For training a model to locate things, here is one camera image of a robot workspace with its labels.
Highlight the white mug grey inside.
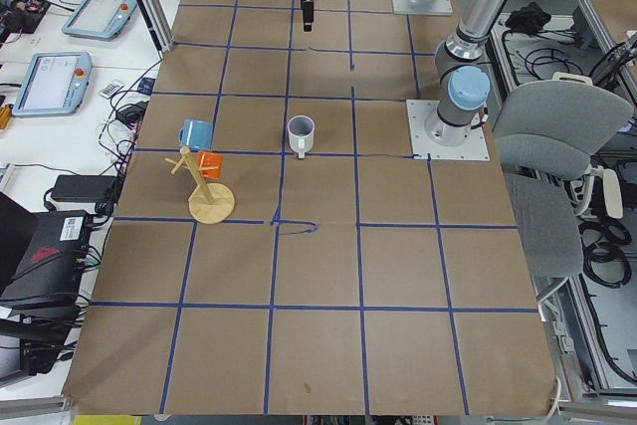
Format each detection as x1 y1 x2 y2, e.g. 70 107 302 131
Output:
287 115 316 159

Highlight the blue mug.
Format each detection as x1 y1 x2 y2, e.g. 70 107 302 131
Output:
178 118 214 150

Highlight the orange mug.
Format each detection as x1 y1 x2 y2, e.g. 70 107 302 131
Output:
196 150 223 180

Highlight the upper teach pendant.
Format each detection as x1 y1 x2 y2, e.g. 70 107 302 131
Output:
62 0 137 41

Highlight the teach pendant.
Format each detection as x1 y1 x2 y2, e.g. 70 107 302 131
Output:
62 0 137 41
12 52 93 117

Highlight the small remote control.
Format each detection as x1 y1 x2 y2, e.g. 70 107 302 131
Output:
99 80 124 100

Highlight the lower teach pendant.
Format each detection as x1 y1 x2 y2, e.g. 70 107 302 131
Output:
12 52 93 117

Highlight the grey office chair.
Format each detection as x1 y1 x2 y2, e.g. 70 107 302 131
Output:
493 74 634 303

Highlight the black power adapter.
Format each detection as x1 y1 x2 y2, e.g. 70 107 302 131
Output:
51 175 115 203

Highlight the black computer box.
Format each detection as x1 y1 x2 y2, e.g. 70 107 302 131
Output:
1 194 92 310

